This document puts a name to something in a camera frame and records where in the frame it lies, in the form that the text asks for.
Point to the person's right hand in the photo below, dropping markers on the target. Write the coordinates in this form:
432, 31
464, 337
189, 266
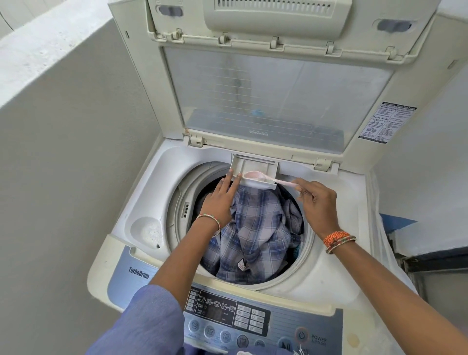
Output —
321, 208

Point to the person's left forearm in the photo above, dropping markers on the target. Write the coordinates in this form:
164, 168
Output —
183, 263

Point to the beaded green red bangle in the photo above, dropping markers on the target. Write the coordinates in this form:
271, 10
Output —
343, 243

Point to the person's left hand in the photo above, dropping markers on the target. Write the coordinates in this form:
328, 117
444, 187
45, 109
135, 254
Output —
219, 205

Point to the white blue washing machine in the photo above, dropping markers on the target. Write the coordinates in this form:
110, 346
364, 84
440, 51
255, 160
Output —
340, 263

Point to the thin multicolour bangle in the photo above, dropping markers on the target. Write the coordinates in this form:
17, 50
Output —
210, 216

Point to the person's blue tunic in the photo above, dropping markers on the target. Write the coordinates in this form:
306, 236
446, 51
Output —
146, 322

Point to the blue plaid shirt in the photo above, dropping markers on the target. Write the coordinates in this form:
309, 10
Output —
256, 234

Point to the white fringed scarf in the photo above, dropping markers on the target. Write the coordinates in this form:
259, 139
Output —
270, 352

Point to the pink plastic spoon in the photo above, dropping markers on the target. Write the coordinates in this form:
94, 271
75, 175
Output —
256, 176

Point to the white detergent drawer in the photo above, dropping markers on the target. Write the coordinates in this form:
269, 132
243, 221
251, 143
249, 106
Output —
252, 162

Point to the person's right forearm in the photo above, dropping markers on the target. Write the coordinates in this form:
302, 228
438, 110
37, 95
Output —
395, 292

